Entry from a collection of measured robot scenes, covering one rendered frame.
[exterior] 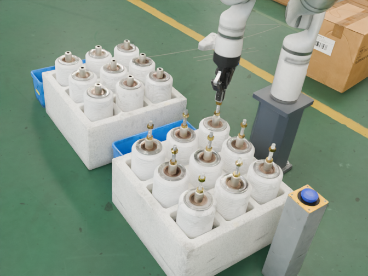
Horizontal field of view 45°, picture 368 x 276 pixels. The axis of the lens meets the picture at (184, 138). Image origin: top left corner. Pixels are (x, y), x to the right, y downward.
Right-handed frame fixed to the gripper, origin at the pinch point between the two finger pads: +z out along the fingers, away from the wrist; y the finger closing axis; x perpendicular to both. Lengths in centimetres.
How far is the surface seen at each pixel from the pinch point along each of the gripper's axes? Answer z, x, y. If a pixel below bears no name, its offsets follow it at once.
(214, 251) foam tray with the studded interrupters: 24.0, -17.1, -33.9
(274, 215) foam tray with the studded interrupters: 21.8, -26.9, -15.2
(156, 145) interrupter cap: 10.6, 9.6, -19.3
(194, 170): 12.9, -3.1, -20.3
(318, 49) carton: 20, -11, 98
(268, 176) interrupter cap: 10.8, -21.9, -13.5
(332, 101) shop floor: 36, -26, 83
